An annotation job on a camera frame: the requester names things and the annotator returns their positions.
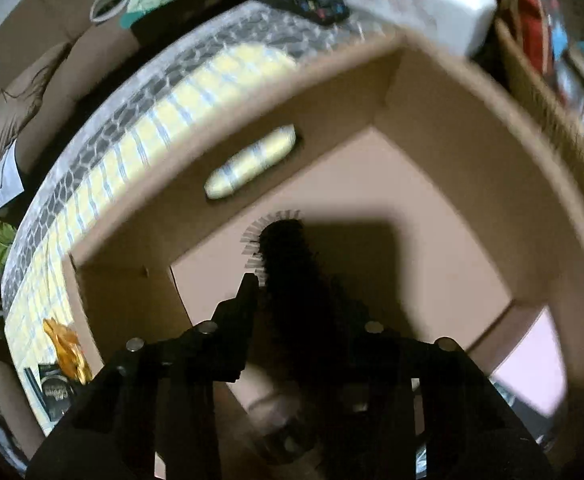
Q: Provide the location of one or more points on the white paper sheet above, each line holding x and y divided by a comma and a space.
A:
7, 175

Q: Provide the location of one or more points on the brown cushion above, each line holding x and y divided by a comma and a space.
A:
22, 100

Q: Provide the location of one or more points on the white rectangular box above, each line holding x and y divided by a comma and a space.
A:
422, 0

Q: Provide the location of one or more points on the black flat case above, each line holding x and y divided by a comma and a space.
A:
187, 20

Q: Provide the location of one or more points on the dark snack packet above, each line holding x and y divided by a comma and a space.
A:
52, 392

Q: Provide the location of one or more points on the green bag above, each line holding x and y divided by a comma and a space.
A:
1, 247

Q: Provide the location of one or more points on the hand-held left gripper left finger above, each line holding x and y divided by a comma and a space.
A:
239, 320

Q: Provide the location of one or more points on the brown cardboard box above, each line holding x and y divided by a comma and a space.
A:
422, 110

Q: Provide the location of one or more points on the black remote control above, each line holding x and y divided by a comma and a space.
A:
312, 2

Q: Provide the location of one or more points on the brown upholstered seat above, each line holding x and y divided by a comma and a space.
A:
12, 405

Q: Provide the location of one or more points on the yellow checked desktop cloth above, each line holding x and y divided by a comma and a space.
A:
122, 155

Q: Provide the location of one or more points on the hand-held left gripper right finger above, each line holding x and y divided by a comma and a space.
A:
359, 334

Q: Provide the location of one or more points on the pink paper sheet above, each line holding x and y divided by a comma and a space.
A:
537, 360

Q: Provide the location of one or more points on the yellow snack packet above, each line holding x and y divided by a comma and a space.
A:
69, 350

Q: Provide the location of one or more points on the black hairbrush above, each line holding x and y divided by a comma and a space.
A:
287, 260

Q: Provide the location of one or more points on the wicker basket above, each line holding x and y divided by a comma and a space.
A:
532, 90

